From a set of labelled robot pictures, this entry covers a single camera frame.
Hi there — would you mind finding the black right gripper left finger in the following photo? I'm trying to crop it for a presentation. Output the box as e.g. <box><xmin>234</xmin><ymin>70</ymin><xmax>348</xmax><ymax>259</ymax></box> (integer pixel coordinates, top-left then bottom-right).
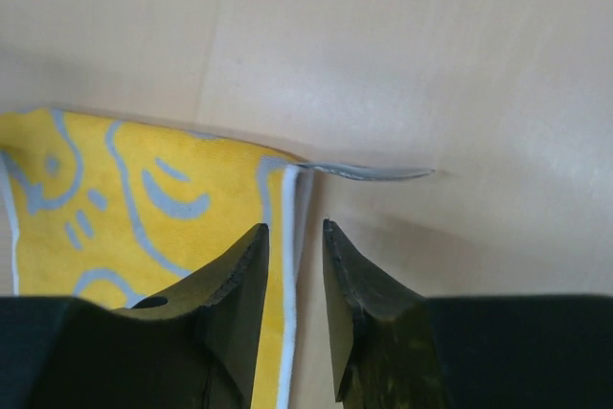
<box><xmin>1</xmin><ymin>223</ymin><xmax>269</xmax><ymax>408</ymax></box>

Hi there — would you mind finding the yellow grey duck towel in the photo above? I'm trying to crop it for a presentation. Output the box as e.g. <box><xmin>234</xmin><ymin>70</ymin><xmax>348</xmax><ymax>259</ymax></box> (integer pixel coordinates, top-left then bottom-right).
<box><xmin>1</xmin><ymin>108</ymin><xmax>427</xmax><ymax>408</ymax></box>

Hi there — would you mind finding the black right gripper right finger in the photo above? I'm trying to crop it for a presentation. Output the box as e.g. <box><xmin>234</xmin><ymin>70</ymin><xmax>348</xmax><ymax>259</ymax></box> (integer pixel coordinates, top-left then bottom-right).
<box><xmin>323</xmin><ymin>220</ymin><xmax>612</xmax><ymax>408</ymax></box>

